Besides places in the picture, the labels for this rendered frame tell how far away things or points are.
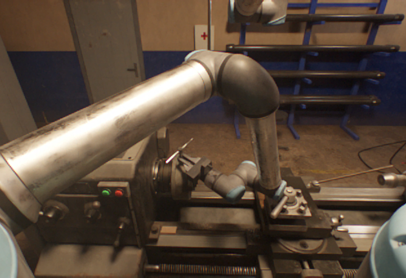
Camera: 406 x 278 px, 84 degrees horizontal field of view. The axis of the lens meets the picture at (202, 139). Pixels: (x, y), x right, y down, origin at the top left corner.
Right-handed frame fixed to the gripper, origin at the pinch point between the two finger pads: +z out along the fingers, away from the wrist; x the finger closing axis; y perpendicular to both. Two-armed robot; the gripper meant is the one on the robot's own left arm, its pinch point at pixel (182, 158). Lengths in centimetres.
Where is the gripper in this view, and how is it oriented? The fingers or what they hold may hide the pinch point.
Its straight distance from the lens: 113.7
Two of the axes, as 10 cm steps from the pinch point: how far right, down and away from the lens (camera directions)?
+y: 0.5, 6.9, 7.2
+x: 6.5, -5.8, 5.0
